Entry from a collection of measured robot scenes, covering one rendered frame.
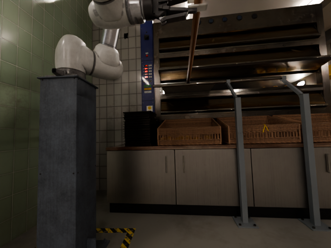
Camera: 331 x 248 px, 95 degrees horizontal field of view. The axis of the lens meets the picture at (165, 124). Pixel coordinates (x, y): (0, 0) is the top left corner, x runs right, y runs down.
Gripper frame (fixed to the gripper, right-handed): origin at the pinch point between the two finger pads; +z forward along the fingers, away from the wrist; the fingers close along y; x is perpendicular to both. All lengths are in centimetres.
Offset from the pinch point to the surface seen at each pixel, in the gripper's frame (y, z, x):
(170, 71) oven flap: -22, -19, -114
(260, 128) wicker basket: 46, 56, -78
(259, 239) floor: 117, 38, -51
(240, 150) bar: 63, 36, -68
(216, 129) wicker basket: 46, 21, -77
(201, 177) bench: 85, 6, -73
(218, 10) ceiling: -245, 89, -308
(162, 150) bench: 62, -25, -73
